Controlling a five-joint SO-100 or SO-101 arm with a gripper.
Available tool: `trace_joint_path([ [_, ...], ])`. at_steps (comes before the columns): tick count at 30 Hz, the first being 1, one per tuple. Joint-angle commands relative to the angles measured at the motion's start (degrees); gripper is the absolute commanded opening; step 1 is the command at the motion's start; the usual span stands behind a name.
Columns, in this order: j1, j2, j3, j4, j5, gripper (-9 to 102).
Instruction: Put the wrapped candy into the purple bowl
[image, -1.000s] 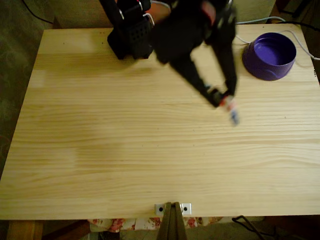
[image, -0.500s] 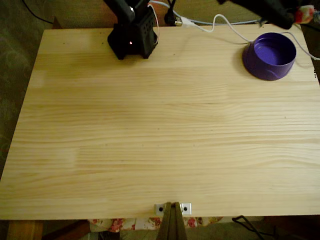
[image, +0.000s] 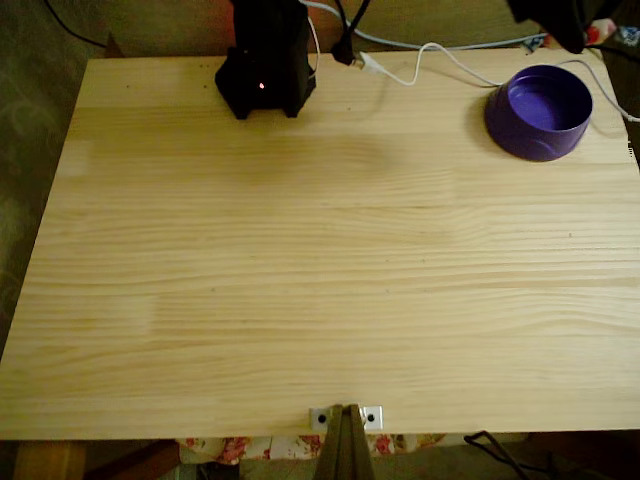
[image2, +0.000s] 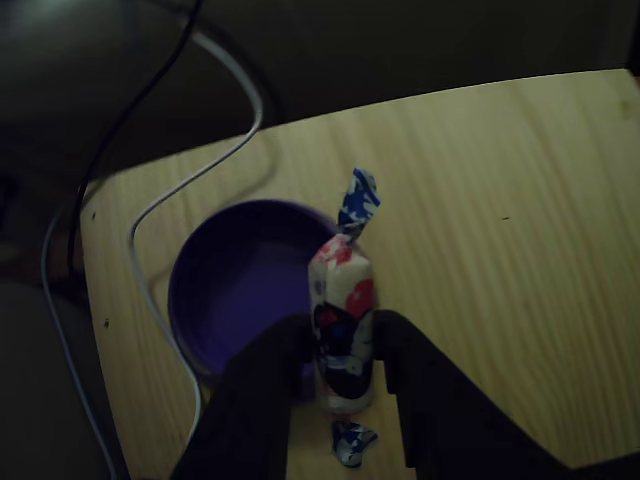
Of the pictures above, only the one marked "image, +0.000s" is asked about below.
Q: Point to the candy white red blue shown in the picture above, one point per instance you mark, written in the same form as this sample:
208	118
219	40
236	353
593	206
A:
598	34

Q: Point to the purple bowl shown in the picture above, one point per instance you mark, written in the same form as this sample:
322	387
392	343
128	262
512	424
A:
540	112

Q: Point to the floral cloth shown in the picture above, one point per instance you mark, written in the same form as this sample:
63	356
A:
240	447

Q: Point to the metal corner bracket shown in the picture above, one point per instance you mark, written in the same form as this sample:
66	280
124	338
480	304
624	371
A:
320	419
372	417

